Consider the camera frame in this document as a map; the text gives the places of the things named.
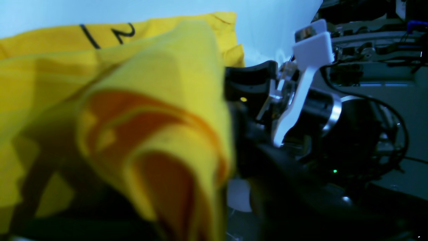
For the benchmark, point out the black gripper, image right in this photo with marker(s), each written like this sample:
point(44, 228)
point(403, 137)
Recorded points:
point(291, 203)

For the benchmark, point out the orange yellow T-shirt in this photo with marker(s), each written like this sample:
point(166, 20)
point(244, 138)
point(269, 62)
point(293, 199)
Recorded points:
point(142, 104)

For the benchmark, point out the left gripper black wrist-view finger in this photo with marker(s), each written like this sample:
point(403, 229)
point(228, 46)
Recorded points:
point(96, 213)

